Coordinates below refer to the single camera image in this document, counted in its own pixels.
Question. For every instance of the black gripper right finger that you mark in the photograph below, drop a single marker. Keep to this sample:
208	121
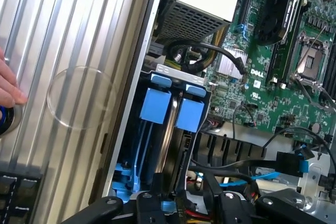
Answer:
233	208

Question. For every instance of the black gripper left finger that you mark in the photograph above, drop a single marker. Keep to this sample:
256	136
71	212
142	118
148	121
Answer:
151	208

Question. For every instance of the black plastic shroud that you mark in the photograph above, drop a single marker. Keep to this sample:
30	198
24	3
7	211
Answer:
236	148

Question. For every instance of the grey metal drive cage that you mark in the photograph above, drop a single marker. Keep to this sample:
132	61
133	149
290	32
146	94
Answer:
317	171

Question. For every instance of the green Dell motherboard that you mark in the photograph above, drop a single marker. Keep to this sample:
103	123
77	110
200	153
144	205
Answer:
236	98

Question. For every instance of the silver coin cell battery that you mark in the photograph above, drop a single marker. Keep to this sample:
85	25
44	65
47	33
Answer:
316	127

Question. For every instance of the black keyboard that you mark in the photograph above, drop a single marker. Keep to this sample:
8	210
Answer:
21	197

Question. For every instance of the clear round plastic disc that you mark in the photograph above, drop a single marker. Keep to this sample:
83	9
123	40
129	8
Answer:
81	98

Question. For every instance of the blue drive caddy in bay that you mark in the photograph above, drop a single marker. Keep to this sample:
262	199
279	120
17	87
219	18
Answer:
178	70

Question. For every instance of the silver chipset heatsink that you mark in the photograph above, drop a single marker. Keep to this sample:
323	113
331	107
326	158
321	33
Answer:
227	64

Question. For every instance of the silver socket cover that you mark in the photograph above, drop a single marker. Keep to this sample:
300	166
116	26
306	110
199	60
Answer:
307	82

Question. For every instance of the open grey PC case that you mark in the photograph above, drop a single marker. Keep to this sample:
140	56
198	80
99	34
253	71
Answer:
141	58

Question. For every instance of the black RAM slot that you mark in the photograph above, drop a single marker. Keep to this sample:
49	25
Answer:
331	77
291	64
285	64

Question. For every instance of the CPU socket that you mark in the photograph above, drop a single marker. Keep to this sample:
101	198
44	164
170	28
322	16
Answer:
312	56

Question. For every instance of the black graphics card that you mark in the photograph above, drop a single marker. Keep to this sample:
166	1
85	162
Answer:
278	11

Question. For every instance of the blue disk bracket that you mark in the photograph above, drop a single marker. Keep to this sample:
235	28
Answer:
155	106

